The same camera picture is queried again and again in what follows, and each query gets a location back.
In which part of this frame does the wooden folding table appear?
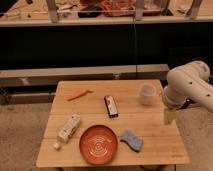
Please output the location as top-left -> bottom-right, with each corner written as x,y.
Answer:
36,80 -> 189,167

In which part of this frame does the blue sponge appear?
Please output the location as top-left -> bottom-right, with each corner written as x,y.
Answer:
120,130 -> 143,152

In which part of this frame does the thin vertical cable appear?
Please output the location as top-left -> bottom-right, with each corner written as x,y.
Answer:
133,16 -> 138,80

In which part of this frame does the grey metal shelf rail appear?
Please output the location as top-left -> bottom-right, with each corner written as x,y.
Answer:
0,64 -> 169,87

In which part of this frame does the white plastic bottle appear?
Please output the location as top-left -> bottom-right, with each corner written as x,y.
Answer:
53,114 -> 81,150

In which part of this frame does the orange round plate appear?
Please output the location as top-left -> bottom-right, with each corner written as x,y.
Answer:
79,125 -> 118,165

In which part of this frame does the orange carrot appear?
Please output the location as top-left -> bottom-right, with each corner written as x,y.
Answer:
67,89 -> 93,101

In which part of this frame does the white translucent cup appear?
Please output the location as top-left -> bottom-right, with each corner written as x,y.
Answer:
139,84 -> 157,106

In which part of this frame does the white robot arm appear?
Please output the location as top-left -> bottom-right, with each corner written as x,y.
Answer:
162,61 -> 213,125

